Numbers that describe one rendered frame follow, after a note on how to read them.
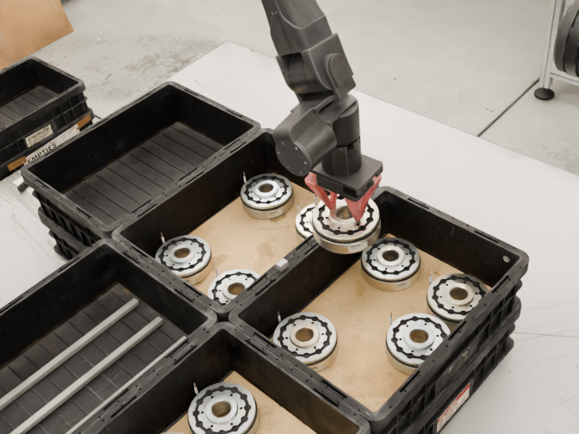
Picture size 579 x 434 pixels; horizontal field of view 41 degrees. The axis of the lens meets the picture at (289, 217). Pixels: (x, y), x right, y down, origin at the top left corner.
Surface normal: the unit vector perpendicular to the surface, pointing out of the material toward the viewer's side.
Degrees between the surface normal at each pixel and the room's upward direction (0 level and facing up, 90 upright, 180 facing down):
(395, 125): 0
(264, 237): 0
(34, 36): 72
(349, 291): 0
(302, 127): 66
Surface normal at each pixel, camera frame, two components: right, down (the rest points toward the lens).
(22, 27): 0.67, 0.16
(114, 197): -0.09, -0.73
